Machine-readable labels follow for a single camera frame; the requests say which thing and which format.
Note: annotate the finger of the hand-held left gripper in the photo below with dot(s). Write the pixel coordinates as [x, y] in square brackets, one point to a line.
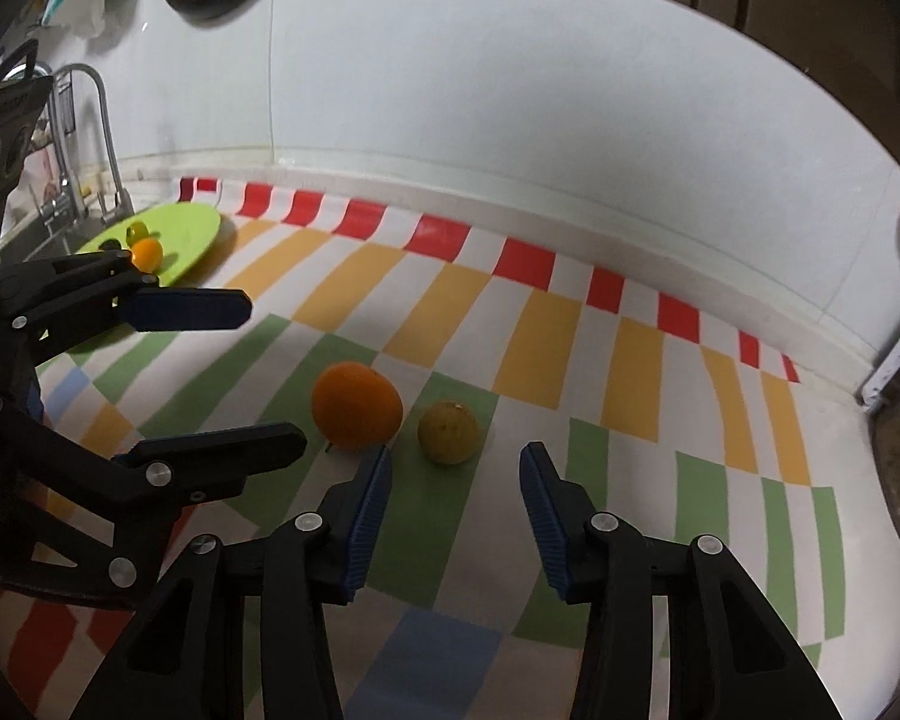
[187, 309]
[217, 454]

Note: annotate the dark green grape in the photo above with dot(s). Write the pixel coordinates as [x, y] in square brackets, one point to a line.
[136, 231]

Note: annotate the medium orange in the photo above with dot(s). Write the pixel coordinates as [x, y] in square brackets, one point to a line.
[356, 406]

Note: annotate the small orange kumquat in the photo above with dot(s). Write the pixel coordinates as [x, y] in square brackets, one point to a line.
[148, 255]

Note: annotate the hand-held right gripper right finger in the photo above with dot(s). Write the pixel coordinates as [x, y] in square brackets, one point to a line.
[547, 532]

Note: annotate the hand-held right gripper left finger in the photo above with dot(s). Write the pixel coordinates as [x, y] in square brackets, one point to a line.
[364, 532]

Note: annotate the small tan round fruit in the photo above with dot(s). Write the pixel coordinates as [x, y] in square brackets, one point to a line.
[450, 433]

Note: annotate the metal faucet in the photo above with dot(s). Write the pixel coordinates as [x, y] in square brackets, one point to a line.
[105, 135]

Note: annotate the green plate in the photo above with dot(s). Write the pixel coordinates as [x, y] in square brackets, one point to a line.
[187, 234]

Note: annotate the striped colourful tablecloth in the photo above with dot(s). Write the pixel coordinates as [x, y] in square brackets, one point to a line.
[630, 360]

